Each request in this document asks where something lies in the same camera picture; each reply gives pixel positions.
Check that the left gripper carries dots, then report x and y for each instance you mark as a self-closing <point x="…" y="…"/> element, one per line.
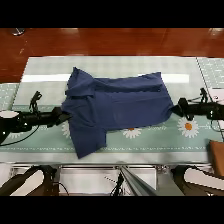
<point x="57" y="116"/>

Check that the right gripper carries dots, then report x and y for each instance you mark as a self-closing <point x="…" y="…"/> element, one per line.
<point x="184" y="108"/>

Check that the blue T-shirt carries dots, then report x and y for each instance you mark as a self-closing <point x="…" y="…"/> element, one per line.
<point x="120" y="106"/>

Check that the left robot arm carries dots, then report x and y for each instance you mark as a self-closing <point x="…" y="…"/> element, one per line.
<point x="23" y="120"/>

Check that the brown garment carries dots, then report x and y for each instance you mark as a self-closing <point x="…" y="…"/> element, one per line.
<point x="218" y="156"/>

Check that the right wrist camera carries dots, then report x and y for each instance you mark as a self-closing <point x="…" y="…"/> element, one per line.
<point x="203" y="95"/>

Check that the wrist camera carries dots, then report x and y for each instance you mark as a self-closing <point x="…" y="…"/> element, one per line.
<point x="35" y="100"/>
<point x="203" y="95"/>

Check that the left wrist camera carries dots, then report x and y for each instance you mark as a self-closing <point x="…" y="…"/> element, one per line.
<point x="35" y="100"/>

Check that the silver frame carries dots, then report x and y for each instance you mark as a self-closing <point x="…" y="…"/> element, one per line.
<point x="141" y="186"/>

